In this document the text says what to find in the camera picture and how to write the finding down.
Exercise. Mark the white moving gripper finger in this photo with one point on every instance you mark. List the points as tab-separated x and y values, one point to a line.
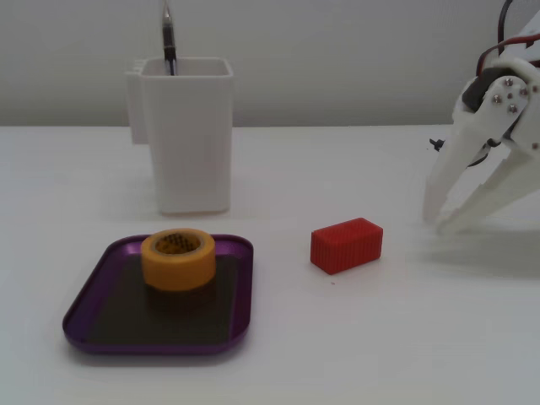
506	169

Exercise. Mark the white fixed gripper finger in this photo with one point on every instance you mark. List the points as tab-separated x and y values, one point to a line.
451	169

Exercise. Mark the red ribbed cube block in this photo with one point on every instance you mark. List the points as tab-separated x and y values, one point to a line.
346	249

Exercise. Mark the white plastic pen holder box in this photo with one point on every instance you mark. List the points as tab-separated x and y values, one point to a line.
190	147

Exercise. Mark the yellow masking tape roll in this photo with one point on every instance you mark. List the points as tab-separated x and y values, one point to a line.
177	270

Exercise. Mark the black ballpoint pen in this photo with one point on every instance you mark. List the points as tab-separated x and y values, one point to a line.
169	38

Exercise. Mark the purple metal tray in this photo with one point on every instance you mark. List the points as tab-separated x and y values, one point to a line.
169	320

